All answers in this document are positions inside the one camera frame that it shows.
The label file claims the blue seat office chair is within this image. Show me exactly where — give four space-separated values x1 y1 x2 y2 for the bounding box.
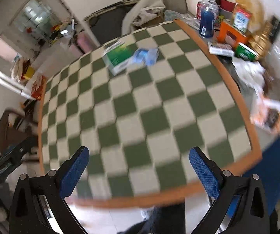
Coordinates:
242 137 280 215

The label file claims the red paper cup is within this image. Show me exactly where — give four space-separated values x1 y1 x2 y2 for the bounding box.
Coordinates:
220 0 236 12

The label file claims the green white medicine box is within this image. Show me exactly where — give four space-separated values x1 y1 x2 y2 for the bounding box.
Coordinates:
102 40 135 76

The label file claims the blue liquid plastic bottle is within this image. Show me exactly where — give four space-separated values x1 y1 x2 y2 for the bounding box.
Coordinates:
199 0 219 38

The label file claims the orange cardboard box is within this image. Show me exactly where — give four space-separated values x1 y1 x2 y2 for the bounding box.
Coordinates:
217 20 249 49

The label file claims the right black trouser leg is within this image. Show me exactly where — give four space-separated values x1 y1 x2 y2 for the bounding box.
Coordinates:
121 203 186 234

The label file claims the green white checkered tablecloth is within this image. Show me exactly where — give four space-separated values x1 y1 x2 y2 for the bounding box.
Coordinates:
38 19 261 208

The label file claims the gold ornate bottle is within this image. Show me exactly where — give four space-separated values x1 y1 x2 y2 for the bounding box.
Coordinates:
248 21 272 60

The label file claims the grey sofa with clothes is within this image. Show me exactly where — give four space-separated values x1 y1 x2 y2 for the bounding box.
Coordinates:
84 0 188 44

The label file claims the blue plastic wrapper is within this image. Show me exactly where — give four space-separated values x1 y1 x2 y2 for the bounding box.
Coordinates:
132 48 159 66

